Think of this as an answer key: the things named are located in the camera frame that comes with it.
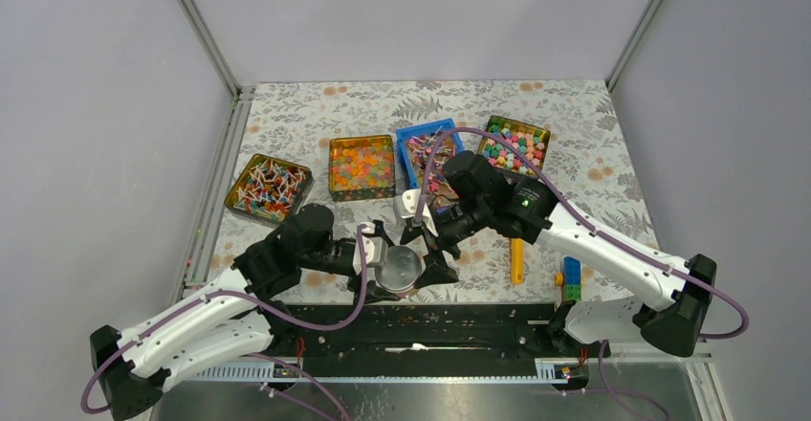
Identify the white round jar lid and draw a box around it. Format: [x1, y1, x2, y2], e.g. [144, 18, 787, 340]
[375, 246, 423, 283]

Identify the blue plastic candy bin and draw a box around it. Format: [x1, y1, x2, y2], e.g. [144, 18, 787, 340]
[395, 119, 464, 200]

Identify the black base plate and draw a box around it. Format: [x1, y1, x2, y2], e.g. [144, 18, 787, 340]
[266, 303, 611, 367]

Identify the tin of lollipops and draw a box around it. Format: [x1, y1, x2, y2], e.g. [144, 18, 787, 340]
[224, 154, 314, 225]

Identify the yellow plastic scoop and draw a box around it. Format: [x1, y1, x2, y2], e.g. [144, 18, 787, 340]
[510, 238, 525, 285]

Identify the floral table cloth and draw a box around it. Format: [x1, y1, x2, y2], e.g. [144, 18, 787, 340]
[207, 79, 659, 304]

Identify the tin of orange gummies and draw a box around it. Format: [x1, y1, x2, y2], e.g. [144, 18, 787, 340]
[328, 135, 396, 202]

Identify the tin of star candies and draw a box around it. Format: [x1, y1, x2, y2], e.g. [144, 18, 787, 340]
[477, 116, 551, 179]

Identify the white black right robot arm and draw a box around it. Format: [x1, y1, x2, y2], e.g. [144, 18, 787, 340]
[395, 151, 717, 357]

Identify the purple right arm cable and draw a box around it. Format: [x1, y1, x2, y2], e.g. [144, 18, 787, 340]
[414, 127, 751, 421]

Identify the colourful toy block train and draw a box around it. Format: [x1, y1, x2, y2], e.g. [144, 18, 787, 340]
[554, 256, 582, 302]

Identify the grey slotted cable duct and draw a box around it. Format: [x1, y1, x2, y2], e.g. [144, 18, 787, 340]
[189, 359, 570, 385]

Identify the clear glass jar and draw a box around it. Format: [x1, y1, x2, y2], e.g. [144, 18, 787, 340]
[376, 279, 417, 301]

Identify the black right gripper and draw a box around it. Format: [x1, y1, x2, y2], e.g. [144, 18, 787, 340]
[401, 196, 490, 290]

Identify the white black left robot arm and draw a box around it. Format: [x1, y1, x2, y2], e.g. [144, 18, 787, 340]
[80, 204, 394, 420]

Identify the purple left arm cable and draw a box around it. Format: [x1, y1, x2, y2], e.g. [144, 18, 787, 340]
[80, 223, 372, 421]

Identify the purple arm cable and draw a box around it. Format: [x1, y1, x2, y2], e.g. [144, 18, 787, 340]
[80, 223, 372, 421]
[414, 127, 751, 421]

